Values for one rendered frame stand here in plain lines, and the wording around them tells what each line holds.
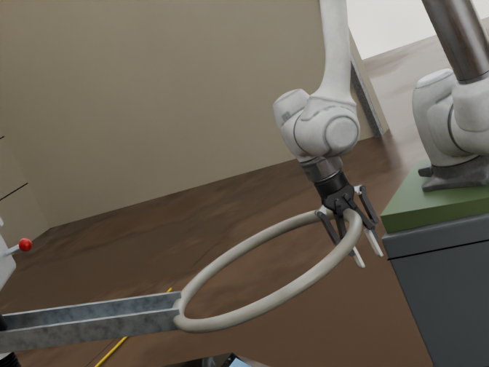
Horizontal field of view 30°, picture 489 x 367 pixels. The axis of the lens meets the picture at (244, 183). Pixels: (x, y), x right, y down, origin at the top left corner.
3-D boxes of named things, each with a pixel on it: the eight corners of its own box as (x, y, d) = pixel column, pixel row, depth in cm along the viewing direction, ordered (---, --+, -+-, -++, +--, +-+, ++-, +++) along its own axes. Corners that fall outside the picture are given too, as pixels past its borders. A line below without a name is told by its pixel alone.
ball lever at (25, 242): (4, 263, 210) (-3, 250, 209) (6, 258, 213) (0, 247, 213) (33, 250, 210) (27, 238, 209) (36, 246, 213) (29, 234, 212)
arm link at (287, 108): (289, 162, 212) (308, 167, 199) (258, 104, 209) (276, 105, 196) (327, 140, 214) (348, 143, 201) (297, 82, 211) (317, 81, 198)
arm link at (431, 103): (463, 136, 240) (437, 60, 234) (510, 141, 223) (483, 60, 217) (417, 164, 235) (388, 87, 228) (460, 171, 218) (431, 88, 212)
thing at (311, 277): (169, 365, 185) (162, 353, 184) (179, 285, 233) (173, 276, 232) (383, 254, 181) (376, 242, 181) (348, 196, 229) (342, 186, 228)
